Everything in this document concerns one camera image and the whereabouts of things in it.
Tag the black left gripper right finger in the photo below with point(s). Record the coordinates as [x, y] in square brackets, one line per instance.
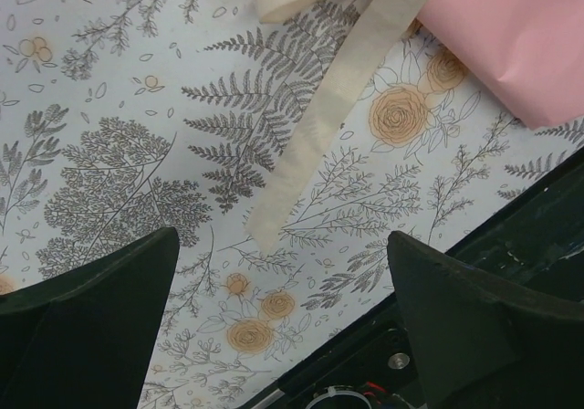
[480, 341]

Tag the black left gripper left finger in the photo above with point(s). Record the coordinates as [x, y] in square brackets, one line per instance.
[84, 339]

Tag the pink wrapping paper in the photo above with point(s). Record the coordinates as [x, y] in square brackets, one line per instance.
[528, 53]

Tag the cream ribbon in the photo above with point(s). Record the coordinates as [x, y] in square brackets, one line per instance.
[380, 26]

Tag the floral patterned table mat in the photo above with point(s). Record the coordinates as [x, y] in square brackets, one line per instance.
[119, 117]

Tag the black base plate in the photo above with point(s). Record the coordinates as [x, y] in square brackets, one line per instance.
[536, 241]

